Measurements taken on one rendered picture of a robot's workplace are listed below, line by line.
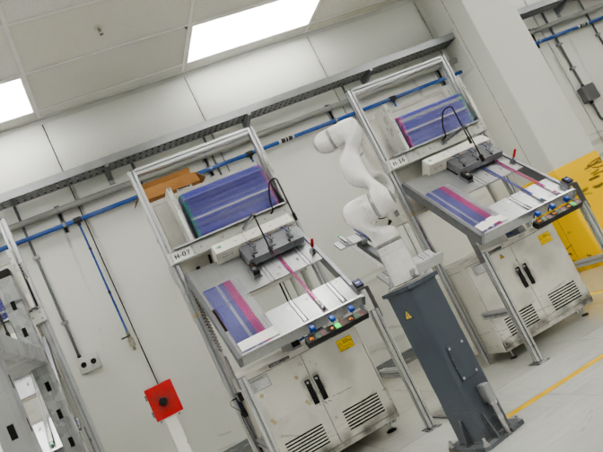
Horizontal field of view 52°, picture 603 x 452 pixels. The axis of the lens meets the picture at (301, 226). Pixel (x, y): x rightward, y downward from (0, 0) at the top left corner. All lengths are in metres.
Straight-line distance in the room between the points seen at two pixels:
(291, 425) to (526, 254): 1.74
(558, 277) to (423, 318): 1.64
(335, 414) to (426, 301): 1.01
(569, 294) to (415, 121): 1.41
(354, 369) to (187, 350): 1.82
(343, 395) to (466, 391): 0.92
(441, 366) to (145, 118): 3.46
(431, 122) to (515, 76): 1.94
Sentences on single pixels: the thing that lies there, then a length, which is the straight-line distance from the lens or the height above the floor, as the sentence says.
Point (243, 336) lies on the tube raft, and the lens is 3.01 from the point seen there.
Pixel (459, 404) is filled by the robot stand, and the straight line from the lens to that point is 2.66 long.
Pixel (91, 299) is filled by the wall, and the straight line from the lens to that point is 4.91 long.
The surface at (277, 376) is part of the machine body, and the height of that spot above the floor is 0.54.
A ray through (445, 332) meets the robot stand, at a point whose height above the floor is 0.46.
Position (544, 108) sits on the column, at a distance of 5.94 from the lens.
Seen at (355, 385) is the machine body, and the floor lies 0.31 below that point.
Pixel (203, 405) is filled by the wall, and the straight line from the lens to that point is 4.88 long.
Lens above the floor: 0.82
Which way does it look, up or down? 6 degrees up
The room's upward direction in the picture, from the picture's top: 26 degrees counter-clockwise
